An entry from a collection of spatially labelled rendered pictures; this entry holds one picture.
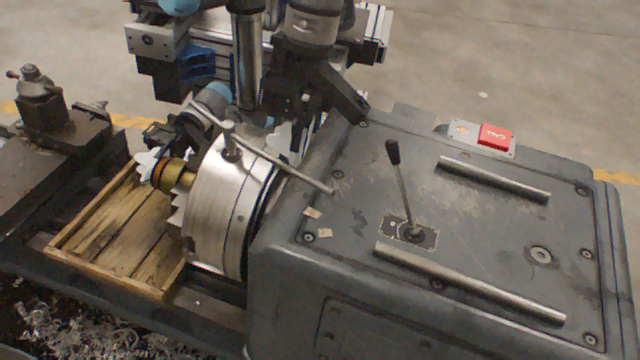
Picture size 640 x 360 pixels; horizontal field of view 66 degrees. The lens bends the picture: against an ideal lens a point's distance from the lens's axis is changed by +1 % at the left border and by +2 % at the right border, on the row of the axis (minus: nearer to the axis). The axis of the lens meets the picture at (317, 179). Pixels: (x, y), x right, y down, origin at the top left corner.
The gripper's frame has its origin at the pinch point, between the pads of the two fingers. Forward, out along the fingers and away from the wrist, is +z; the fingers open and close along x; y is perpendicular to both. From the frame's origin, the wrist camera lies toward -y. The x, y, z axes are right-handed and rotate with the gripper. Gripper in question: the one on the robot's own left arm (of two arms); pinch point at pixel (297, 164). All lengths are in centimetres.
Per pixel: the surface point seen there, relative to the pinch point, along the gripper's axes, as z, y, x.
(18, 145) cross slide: 31, 75, -17
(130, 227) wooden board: 40, 41, -14
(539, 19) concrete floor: 28, -85, -423
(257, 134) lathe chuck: 4.6, 12.6, -13.8
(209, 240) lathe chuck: 19.7, 12.7, 2.8
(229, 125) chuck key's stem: -1.5, 13.7, -2.4
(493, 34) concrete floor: 41, -49, -373
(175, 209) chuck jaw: 21.1, 23.6, -3.7
